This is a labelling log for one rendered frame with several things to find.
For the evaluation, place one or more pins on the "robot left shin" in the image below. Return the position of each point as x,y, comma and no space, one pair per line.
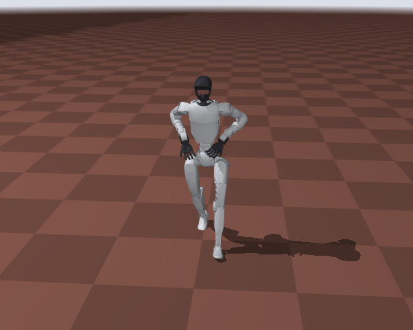
218,225

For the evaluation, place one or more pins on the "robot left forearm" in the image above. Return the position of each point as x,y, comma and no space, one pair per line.
236,126

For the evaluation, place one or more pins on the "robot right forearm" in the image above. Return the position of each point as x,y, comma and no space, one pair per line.
179,127

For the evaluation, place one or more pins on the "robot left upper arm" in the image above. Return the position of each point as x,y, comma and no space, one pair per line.
226,109

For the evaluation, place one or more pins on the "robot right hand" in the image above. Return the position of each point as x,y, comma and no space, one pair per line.
187,149

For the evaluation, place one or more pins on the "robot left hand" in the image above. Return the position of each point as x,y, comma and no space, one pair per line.
217,148

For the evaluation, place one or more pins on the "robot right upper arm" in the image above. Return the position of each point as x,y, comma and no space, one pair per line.
181,109

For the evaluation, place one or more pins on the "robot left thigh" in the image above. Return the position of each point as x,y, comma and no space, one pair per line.
220,179

